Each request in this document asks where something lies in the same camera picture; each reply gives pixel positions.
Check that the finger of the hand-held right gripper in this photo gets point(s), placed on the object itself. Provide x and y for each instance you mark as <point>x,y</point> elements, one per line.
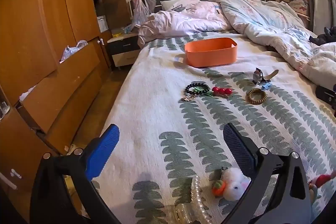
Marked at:
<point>325,95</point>

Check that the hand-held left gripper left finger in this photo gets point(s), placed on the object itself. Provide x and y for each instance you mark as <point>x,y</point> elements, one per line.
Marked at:
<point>103,150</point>

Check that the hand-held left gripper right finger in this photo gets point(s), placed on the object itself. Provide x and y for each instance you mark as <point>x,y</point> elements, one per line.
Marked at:
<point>237,146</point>

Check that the green hair clip red balls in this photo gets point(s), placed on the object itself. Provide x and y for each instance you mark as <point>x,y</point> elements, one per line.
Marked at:
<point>221,90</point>

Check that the orange plastic basket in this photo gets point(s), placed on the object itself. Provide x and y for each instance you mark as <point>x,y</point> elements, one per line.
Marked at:
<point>210,57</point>

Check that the dark clothing pile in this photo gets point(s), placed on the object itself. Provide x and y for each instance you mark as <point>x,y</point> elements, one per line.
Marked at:
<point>324,39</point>

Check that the small blue hair clip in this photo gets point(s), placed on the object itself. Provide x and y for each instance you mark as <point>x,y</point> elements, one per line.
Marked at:
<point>265,86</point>

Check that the pearl hair claw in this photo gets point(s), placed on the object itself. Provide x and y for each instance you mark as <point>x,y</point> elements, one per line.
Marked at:
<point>195,195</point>

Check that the silver wristwatch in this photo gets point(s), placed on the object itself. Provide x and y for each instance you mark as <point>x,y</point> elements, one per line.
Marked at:
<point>257,75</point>

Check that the leaf patterned bedspread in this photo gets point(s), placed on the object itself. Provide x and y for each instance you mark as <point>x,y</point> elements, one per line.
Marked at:
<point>157,98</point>

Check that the patterned cushion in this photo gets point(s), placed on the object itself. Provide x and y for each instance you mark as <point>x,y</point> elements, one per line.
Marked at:
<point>295,2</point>

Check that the light blue printed duvet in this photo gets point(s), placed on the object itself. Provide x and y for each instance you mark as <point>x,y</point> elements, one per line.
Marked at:
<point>262,19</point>

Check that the plastic bag in drawer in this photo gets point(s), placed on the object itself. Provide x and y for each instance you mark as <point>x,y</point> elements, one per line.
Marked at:
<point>71,52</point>

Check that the nightstand with dark drawer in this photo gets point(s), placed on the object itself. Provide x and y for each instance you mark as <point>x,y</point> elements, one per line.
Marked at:
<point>123,45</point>

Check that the yellow packet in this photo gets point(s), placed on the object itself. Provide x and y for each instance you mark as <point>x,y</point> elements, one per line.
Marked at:
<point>117,34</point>

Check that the pink duvet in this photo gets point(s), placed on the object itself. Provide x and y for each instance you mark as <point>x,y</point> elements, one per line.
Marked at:
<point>183,20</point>

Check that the wooden wardrobe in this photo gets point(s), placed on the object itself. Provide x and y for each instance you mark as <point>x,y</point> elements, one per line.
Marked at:
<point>34,29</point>

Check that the hanging plastic bag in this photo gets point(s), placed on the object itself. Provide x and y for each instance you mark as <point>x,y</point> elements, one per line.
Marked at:
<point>140,12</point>

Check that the dark tablet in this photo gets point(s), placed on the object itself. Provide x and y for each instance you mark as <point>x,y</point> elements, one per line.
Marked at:
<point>178,8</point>

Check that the white pillow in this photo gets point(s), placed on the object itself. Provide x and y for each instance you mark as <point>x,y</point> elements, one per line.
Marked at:
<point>170,3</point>

